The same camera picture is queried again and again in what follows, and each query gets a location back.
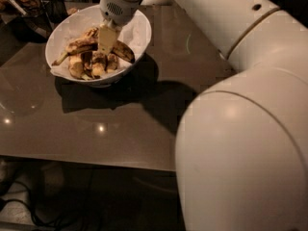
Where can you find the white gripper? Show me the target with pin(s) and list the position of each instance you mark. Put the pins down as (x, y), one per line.
(117, 11)

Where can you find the long brown top banana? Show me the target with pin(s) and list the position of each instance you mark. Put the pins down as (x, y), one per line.
(124, 52)

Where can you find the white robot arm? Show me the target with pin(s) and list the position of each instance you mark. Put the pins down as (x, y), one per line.
(241, 151)

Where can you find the brown banana rear left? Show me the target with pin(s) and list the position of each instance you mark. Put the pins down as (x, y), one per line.
(85, 43)

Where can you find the small banana front right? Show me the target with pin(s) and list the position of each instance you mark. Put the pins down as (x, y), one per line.
(112, 63)

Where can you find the white paper bowl liner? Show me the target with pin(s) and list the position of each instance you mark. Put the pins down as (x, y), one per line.
(136, 32)

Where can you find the white bowl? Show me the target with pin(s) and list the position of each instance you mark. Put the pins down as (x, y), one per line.
(141, 29)

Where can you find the yellow banana front middle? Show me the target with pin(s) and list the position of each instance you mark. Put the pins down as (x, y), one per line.
(98, 64)

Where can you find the yellow banana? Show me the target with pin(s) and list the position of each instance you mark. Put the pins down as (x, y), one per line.
(76, 66)
(98, 64)

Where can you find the yellow banana front left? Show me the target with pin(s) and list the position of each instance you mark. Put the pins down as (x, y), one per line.
(76, 66)

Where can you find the black mesh pen cup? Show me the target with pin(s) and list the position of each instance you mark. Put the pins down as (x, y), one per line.
(56, 10)

